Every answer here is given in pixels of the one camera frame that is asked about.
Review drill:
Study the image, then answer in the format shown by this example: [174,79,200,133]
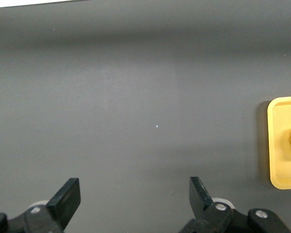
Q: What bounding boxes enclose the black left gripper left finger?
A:
[0,178,81,233]

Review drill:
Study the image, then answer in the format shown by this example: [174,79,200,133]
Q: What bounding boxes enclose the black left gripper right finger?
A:
[178,176,291,233]

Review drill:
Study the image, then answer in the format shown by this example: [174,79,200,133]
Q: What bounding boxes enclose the yellow plastic tray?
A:
[267,96,291,190]

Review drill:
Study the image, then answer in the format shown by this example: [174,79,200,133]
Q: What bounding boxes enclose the dark grey table mat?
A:
[0,0,291,233]

